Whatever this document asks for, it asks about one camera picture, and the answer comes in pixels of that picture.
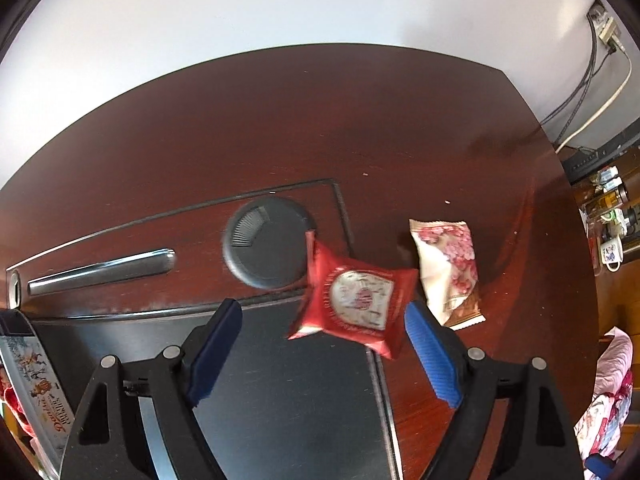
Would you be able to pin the pink floral snack packet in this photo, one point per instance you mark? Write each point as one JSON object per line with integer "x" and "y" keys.
{"x": 448, "y": 272}

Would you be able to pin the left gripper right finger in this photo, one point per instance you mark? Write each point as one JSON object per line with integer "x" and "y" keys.
{"x": 440, "y": 351}

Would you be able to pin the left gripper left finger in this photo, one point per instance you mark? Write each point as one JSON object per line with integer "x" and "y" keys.
{"x": 207, "y": 348}

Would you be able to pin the pink floral cloth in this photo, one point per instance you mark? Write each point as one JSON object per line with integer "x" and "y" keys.
{"x": 599, "y": 428}

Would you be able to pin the black round cable grommet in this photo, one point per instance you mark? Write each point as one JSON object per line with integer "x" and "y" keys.
{"x": 264, "y": 242}

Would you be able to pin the round cookie tin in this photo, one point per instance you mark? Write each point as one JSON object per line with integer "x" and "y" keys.
{"x": 37, "y": 387}

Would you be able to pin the red snack packet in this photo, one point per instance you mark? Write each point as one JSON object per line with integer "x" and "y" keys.
{"x": 354, "y": 300}

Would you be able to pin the black monitor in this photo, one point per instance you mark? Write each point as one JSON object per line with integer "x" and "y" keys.
{"x": 586, "y": 161}

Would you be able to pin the wall socket with plugs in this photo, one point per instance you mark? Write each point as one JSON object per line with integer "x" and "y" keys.
{"x": 606, "y": 29}

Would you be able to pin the white blue mug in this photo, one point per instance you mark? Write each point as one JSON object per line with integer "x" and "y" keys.
{"x": 611, "y": 253}

